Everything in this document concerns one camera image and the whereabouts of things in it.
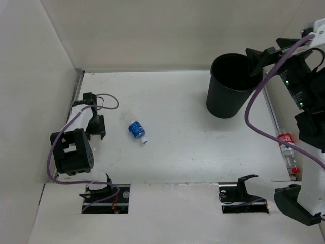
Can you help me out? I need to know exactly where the left metal rail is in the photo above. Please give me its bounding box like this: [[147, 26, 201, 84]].
[[50, 69, 85, 183]]

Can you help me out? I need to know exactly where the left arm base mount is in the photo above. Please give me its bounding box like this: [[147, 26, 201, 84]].
[[79, 184, 131, 214]]

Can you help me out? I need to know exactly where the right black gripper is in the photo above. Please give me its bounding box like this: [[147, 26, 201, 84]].
[[245, 37, 317, 109]]

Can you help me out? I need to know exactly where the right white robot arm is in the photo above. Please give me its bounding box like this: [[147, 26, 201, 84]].
[[244, 33, 324, 226]]

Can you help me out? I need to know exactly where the clear plastic bottle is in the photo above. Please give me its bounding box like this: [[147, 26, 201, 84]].
[[89, 135, 102, 174]]

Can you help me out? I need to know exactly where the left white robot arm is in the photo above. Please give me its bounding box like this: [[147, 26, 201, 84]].
[[47, 92, 119, 203]]

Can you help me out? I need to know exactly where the right metal rail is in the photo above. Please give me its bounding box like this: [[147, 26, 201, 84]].
[[262, 86, 281, 136]]

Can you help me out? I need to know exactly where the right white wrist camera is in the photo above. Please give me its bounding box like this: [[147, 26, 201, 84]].
[[301, 19, 324, 49]]

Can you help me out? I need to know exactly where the blue label plastic bottle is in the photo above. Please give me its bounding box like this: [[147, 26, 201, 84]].
[[122, 110, 148, 145]]

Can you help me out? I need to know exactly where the black plastic bin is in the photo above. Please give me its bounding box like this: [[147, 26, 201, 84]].
[[206, 53, 263, 119]]

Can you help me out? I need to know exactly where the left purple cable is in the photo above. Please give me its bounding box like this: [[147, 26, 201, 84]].
[[47, 93, 120, 214]]

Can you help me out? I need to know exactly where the red label plastic bottle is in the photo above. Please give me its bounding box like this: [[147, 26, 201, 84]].
[[277, 129, 300, 176]]

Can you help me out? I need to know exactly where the metal rail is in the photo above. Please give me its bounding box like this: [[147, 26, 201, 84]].
[[262, 86, 281, 136], [50, 69, 85, 183]]

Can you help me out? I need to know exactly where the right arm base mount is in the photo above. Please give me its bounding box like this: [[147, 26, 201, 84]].
[[218, 184, 269, 214]]

